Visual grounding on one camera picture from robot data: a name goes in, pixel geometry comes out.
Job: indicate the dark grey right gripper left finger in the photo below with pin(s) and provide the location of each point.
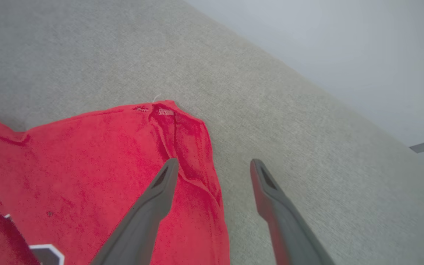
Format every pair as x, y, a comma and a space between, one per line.
145, 221

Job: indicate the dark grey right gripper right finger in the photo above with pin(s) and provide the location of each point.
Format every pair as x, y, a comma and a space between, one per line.
285, 228

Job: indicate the red basketball jersey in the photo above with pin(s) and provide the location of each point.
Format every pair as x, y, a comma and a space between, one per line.
87, 154

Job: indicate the grey fabric sofa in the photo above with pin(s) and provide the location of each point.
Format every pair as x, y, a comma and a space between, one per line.
271, 110

